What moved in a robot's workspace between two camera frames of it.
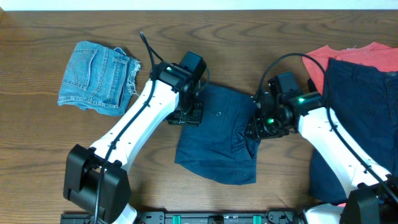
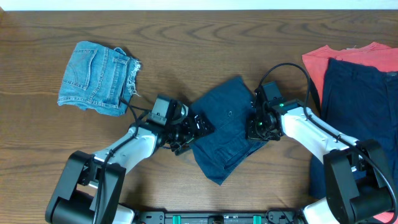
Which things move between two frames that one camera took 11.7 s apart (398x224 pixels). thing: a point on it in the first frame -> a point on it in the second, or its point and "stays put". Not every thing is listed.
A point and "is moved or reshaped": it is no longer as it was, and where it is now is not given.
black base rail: (273, 216) stays put
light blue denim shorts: (99, 78) stays put
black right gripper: (259, 131) stays put
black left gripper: (185, 117) -> (195, 130)
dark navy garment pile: (364, 101) stays put
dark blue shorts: (219, 148) is moved or reshaped
